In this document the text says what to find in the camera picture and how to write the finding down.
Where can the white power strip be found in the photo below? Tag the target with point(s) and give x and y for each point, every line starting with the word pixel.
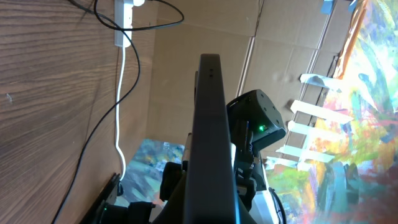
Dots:
pixel 123 18

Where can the cardboard backdrop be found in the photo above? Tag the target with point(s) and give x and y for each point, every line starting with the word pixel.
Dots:
pixel 264 45

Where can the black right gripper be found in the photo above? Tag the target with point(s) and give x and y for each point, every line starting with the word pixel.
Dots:
pixel 249 181

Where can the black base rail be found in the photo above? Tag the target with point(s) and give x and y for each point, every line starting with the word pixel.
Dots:
pixel 104 210

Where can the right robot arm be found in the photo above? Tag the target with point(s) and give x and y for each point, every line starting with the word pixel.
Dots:
pixel 254 124

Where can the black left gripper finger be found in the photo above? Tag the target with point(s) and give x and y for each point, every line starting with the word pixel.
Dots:
pixel 245 217

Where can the white charger plug adapter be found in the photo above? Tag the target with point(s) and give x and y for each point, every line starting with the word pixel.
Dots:
pixel 138 2

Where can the Samsung Galaxy smartphone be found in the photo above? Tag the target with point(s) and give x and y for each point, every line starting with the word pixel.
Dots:
pixel 210 191

